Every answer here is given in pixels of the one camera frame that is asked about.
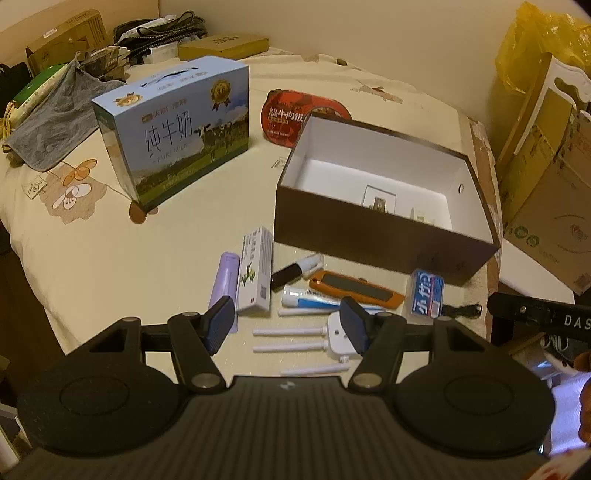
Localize black bag with straps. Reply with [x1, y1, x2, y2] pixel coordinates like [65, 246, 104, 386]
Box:
[112, 10, 209, 62]

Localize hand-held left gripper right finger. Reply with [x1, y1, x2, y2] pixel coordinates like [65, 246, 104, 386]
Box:
[339, 296, 490, 393]

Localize grey cloth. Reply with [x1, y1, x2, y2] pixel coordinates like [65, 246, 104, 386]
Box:
[2, 59, 126, 172]

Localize blue milk carton box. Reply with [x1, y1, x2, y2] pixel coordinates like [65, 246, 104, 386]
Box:
[92, 56, 251, 206]

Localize white wifi repeater with antennas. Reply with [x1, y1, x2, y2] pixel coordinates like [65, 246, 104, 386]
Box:
[252, 307, 371, 376]

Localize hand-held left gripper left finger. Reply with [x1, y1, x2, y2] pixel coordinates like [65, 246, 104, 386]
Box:
[88, 295, 236, 393]

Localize small pale item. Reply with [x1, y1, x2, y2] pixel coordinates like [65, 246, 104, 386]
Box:
[408, 207, 438, 227]

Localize cardboard box with green logos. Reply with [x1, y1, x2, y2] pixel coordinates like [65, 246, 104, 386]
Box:
[503, 105, 591, 295]

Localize brown cardboard box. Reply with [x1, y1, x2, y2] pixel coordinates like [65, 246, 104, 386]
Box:
[274, 115, 502, 287]
[25, 8, 110, 77]

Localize person's right hand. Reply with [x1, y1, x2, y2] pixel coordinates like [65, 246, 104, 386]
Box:
[575, 352, 591, 442]

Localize black and white small tube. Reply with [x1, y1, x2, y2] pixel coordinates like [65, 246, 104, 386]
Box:
[270, 252, 324, 292]

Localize white shoe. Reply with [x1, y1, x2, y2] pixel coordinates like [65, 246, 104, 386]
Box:
[539, 332, 583, 371]

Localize orange utility knife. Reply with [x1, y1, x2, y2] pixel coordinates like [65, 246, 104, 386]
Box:
[308, 270, 405, 311]

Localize cream printed tablecloth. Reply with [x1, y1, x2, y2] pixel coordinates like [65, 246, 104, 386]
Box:
[0, 45, 504, 356]

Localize purple cylinder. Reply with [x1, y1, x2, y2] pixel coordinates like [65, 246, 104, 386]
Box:
[208, 251, 241, 334]

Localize white medicine box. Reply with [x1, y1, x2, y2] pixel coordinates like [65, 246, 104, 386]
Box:
[235, 226, 274, 316]

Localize red meal box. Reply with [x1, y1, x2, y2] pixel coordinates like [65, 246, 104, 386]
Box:
[261, 89, 352, 148]

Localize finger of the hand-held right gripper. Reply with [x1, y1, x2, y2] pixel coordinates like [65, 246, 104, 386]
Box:
[488, 291, 556, 331]

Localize white chair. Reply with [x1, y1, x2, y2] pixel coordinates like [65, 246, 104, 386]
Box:
[512, 54, 591, 154]

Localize yellow plastic bag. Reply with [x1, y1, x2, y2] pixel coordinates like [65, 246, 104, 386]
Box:
[496, 2, 591, 94]

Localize olive flat box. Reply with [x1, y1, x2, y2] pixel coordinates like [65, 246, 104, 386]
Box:
[177, 34, 270, 61]

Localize white and blue toothpaste tube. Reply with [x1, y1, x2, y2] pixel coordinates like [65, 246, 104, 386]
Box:
[281, 284, 387, 309]

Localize blue and white small pack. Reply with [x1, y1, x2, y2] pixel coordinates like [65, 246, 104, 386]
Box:
[410, 268, 445, 319]

